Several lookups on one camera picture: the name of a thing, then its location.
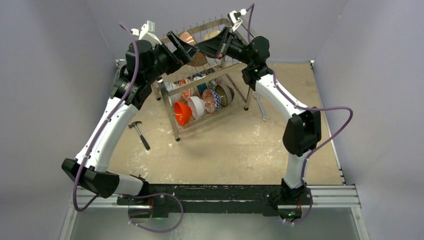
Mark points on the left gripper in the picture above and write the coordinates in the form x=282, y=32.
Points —
x=182, y=55

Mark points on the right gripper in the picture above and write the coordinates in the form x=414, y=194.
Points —
x=226, y=42

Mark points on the pinkish brown speckled bowl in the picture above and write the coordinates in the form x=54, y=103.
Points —
x=199, y=59

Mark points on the stainless steel dish rack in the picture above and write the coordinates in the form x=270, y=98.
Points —
x=195, y=95

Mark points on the black tan geometric bowl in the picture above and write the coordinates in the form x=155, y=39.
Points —
x=226, y=94

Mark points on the blue zigzag patterned bowl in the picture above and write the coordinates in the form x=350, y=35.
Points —
x=211, y=100

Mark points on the plain white bowl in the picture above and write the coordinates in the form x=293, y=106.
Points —
x=197, y=106

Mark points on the solid orange bowl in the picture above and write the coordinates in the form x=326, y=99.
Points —
x=183, y=113

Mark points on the cream floral bowl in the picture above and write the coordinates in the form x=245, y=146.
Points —
x=211, y=34

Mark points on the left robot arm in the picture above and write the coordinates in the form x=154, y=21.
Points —
x=146, y=61

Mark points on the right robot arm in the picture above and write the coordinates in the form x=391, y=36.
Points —
x=303, y=124

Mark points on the silver wrench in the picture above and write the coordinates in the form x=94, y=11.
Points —
x=265, y=116

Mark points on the black hammer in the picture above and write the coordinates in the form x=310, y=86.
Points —
x=135, y=125

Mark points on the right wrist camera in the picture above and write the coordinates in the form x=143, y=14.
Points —
x=235, y=18

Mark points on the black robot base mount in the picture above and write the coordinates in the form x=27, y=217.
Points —
x=269, y=200

